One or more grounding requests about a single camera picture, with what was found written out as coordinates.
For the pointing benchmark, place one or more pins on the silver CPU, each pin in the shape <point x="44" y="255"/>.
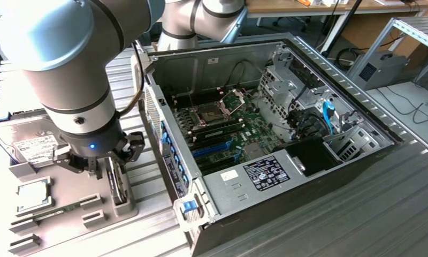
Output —
<point x="33" y="196"/>

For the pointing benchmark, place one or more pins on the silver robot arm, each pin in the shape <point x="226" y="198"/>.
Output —
<point x="66" y="80"/>

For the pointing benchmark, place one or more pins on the grey box with vent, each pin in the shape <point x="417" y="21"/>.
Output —
<point x="381" y="69"/>

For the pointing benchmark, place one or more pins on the wooden desk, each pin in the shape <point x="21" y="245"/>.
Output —
<point x="288" y="8"/>

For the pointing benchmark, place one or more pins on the blue case release latch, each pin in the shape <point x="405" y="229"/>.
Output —
<point x="188" y="207"/>

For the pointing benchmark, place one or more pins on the black case lock tab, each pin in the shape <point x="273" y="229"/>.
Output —
<point x="160" y="101"/>

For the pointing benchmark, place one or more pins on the open PC case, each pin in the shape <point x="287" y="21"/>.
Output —
<point x="307" y="208"/>

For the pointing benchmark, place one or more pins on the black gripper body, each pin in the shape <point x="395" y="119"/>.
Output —
<point x="89" y="150"/>

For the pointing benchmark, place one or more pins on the silver socket cover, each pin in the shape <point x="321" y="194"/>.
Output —
<point x="233" y="92"/>

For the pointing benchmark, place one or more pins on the blue expansion slot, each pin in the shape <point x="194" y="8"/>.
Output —
<point x="209" y="151"/>

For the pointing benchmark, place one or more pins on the silver power supply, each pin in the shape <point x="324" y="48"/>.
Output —
<point x="234" y="192"/>

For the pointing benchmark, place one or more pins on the black RAM stick white label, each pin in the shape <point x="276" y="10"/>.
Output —
<point x="217" y="134"/>

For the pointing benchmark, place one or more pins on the black office chair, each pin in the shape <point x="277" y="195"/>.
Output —
<point x="281" y="20"/>

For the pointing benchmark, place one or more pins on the CPU socket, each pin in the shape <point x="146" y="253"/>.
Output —
<point x="208" y="115"/>

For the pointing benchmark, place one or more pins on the hard disk with blue rails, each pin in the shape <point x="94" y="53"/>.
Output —
<point x="24" y="134"/>

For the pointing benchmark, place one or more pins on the grey parts rack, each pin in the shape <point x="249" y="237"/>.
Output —
<point x="70" y="184"/>

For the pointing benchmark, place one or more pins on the orange white small box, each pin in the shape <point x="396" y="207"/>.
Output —
<point x="315" y="2"/>

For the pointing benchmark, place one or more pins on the aluminium slat table frame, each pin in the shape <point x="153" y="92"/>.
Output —
<point x="413" y="29"/>

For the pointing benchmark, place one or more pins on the thin socket locking lever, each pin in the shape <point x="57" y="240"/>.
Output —
<point x="190" y="99"/>

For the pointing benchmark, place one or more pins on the green motherboard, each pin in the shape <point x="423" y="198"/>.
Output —
<point x="256" y="125"/>

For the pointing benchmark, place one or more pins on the black stand pole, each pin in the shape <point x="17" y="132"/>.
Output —
<point x="343" y="26"/>

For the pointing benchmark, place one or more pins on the silver disk bay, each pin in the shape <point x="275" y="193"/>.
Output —
<point x="352" y="147"/>

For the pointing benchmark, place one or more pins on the green RAM stick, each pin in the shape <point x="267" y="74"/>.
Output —
<point x="56" y="211"/>

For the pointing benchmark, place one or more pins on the black desk item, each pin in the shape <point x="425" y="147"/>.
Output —
<point x="407" y="1"/>

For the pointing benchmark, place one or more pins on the green graphics card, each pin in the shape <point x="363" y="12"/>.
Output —
<point x="117" y="187"/>

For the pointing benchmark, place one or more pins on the silver chipset heatsink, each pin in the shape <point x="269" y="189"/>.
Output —
<point x="254" y="150"/>

